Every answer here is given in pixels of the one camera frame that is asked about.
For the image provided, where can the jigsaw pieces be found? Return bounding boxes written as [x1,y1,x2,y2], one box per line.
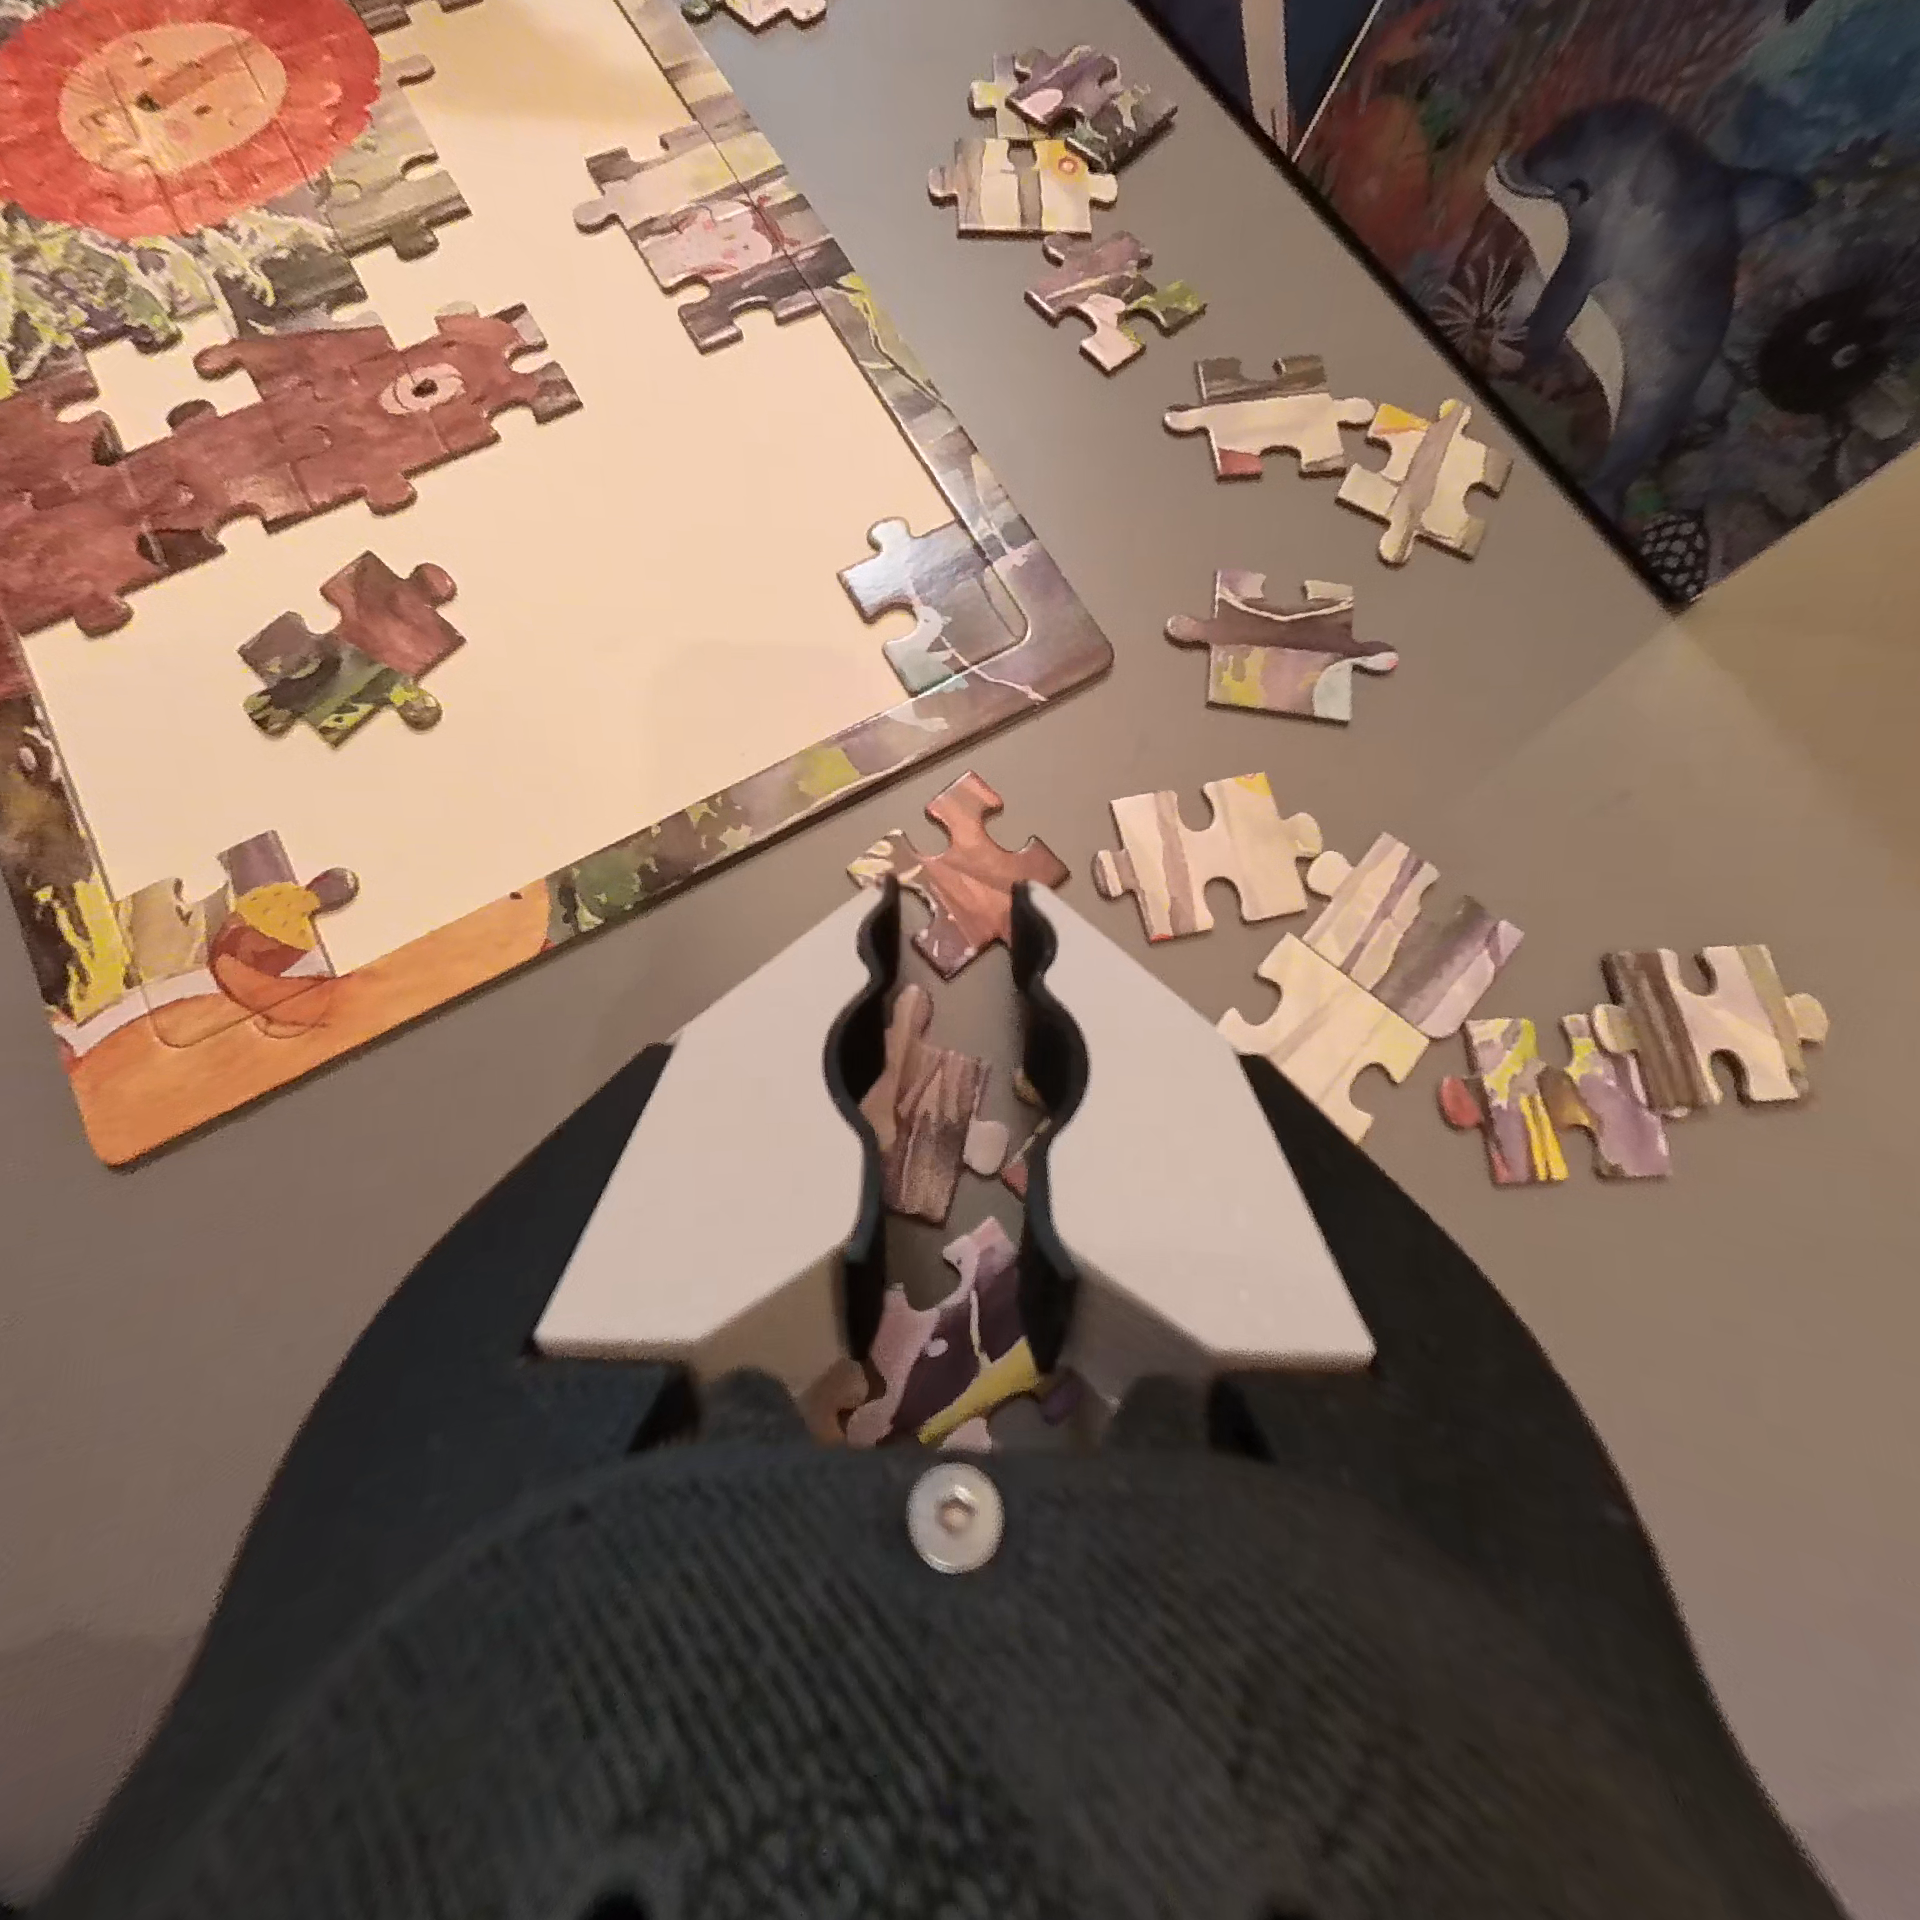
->
[682,0,1832,1459]

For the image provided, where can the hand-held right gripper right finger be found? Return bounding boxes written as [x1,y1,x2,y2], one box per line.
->
[1012,882,1379,1422]

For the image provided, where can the jigsaw puzzle board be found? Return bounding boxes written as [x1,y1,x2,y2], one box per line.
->
[0,0,1117,1171]

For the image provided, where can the brown green puzzle piece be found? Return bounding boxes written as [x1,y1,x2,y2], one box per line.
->
[236,551,465,748]

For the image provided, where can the illustrated puzzle box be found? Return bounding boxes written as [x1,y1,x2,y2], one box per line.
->
[1124,0,1920,611]

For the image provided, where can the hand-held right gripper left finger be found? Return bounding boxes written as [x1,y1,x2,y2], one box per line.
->
[535,875,904,1416]

